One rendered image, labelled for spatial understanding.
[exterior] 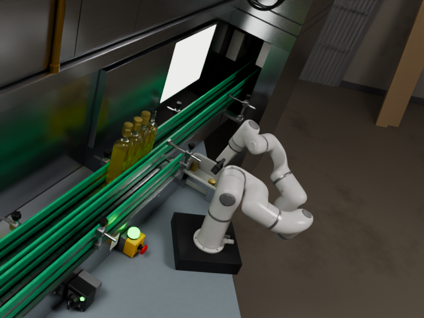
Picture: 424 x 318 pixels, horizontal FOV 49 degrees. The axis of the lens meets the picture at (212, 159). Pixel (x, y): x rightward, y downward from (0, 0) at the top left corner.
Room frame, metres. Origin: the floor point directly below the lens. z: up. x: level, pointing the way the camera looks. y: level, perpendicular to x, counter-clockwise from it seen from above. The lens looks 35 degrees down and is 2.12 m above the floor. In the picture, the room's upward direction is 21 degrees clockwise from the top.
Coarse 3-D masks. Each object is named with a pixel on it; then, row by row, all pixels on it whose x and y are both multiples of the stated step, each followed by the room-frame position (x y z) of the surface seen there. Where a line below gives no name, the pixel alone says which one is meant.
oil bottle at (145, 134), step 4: (140, 132) 1.46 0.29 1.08; (144, 132) 1.47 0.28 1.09; (148, 132) 1.49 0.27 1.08; (144, 136) 1.47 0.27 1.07; (148, 136) 1.50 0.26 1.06; (144, 140) 1.47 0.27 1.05; (144, 144) 1.48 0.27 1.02; (140, 148) 1.46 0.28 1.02; (144, 148) 1.49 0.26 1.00; (140, 152) 1.46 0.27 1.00; (144, 152) 1.50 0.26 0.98; (140, 156) 1.47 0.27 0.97
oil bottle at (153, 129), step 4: (148, 124) 1.53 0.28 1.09; (152, 124) 1.54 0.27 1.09; (156, 124) 1.56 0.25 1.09; (148, 128) 1.52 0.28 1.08; (152, 128) 1.52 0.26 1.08; (156, 128) 1.55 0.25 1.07; (152, 132) 1.52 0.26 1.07; (152, 136) 1.53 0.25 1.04; (148, 140) 1.51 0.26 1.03; (152, 140) 1.54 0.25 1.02; (148, 144) 1.52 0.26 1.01; (152, 144) 1.55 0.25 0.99; (148, 148) 1.53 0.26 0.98; (148, 152) 1.54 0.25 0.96
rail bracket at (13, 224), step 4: (12, 212) 0.95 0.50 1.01; (16, 212) 0.95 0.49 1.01; (4, 216) 0.96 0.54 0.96; (12, 216) 0.93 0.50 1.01; (16, 216) 0.94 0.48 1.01; (20, 216) 0.95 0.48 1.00; (4, 220) 0.95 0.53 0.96; (8, 220) 0.95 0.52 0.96; (16, 220) 0.94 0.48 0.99; (12, 224) 0.94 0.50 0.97; (16, 224) 0.94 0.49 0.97; (20, 224) 0.95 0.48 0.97; (12, 228) 0.93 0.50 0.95
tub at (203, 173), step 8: (192, 160) 1.79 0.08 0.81; (208, 160) 1.80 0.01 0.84; (200, 168) 1.80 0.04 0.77; (208, 168) 1.80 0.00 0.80; (192, 176) 1.65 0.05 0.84; (200, 176) 1.75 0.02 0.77; (208, 176) 1.78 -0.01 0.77; (216, 176) 1.78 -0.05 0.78; (208, 184) 1.63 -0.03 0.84; (216, 184) 1.74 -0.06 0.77
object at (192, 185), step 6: (180, 162) 1.82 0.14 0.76; (186, 174) 1.66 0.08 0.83; (180, 180) 1.66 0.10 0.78; (186, 180) 1.66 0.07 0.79; (192, 180) 1.65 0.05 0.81; (198, 180) 1.64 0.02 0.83; (186, 186) 1.65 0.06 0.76; (192, 186) 1.65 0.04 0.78; (198, 186) 1.64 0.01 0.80; (204, 186) 1.63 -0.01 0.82; (192, 192) 1.64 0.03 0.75; (198, 192) 1.64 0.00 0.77; (204, 192) 1.63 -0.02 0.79; (210, 192) 1.62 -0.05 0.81; (204, 198) 1.63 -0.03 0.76; (210, 198) 1.62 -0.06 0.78
